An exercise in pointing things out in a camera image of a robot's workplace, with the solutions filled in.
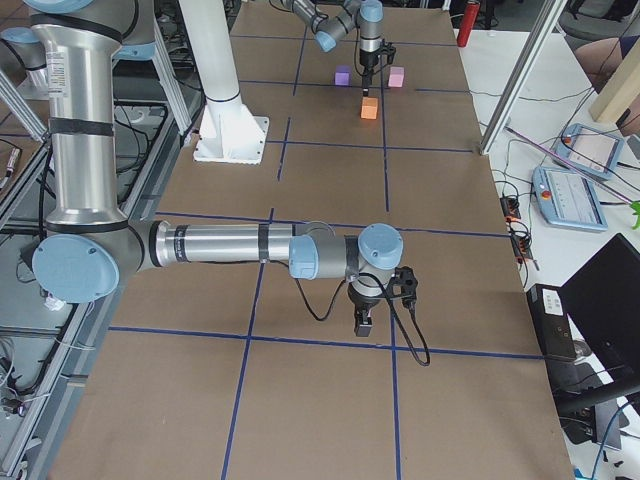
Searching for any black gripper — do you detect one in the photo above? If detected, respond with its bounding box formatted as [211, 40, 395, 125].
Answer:
[358, 49, 378, 97]
[347, 281, 384, 337]

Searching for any orange foam block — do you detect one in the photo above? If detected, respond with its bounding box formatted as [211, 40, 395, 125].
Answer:
[360, 96, 379, 120]

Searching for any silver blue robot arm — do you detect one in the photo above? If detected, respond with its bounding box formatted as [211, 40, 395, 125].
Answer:
[269, 0, 395, 98]
[23, 1, 415, 337]

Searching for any purple foam block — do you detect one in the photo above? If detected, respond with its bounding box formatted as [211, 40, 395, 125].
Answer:
[334, 65, 351, 86]

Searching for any pink foam block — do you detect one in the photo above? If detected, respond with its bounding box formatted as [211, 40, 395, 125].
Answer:
[387, 66, 405, 88]

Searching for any red cylinder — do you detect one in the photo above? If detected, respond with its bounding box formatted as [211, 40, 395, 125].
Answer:
[456, 0, 481, 48]

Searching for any black box device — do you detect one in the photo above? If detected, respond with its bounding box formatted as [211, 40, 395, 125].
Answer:
[526, 284, 577, 362]

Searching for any far blue teach pendant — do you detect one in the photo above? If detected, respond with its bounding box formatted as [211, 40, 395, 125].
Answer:
[554, 123, 624, 180]

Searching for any blue teach pendant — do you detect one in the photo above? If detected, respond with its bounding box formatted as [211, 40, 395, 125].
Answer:
[554, 123, 624, 180]
[532, 166, 608, 232]

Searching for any near blue teach pendant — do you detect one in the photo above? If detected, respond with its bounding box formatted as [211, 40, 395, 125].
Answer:
[532, 166, 608, 232]

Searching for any black laptop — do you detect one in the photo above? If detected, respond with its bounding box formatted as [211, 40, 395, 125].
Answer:
[560, 233, 639, 394]

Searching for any wooden beam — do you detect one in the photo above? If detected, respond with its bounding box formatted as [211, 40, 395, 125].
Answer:
[589, 42, 639, 130]

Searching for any silver reacher grabber tool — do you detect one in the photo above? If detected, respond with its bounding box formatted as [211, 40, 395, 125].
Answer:
[504, 126, 639, 230]

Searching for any black robot camera cable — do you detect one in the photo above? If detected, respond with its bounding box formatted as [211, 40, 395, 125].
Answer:
[293, 274, 432, 367]

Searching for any white camera post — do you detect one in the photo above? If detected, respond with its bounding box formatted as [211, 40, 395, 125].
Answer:
[179, 0, 269, 165]

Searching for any aluminium frame post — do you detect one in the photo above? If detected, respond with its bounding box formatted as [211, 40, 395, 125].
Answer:
[479, 0, 566, 155]

